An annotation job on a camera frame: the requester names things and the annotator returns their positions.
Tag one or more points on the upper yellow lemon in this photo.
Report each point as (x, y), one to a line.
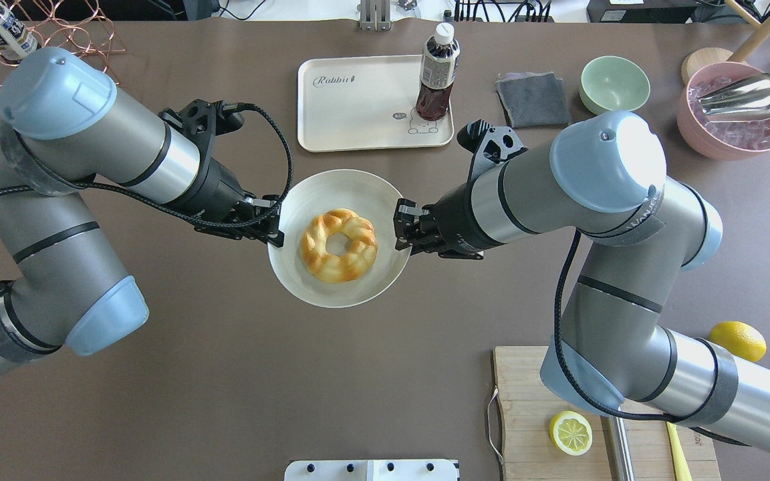
(740, 339)

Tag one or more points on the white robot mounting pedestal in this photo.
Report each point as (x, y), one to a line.
(384, 469)

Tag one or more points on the halved lemon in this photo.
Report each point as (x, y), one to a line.
(571, 433)

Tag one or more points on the grey folded cloth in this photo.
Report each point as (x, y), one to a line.
(533, 100)

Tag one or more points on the glazed twisted donut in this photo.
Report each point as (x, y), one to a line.
(338, 246)

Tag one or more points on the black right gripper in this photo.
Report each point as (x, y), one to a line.
(455, 217)

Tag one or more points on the wooden cup stand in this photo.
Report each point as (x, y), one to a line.
(709, 55)

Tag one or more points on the dark tea bottle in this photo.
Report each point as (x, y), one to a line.
(439, 66)

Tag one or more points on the wooden cutting board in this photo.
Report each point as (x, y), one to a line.
(527, 407)

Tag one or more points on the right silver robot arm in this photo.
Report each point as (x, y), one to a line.
(606, 177)

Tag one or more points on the bottle lying in rack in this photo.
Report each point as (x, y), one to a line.
(16, 41)

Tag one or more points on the pink ice bowl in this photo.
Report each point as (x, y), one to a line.
(720, 141)

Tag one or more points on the cream rabbit tray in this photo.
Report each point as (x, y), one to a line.
(364, 103)

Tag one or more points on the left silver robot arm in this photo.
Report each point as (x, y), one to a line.
(66, 127)

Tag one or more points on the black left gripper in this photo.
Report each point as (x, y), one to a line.
(220, 192)

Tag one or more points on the yellow plastic knife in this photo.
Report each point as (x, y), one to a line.
(679, 461)

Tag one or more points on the steel ice scoop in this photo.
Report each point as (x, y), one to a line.
(747, 100)

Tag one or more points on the white round plate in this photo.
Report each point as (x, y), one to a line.
(370, 197)

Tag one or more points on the copper wire bottle rack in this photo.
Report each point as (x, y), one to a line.
(81, 27)

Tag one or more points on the green bowl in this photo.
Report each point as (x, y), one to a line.
(613, 83)

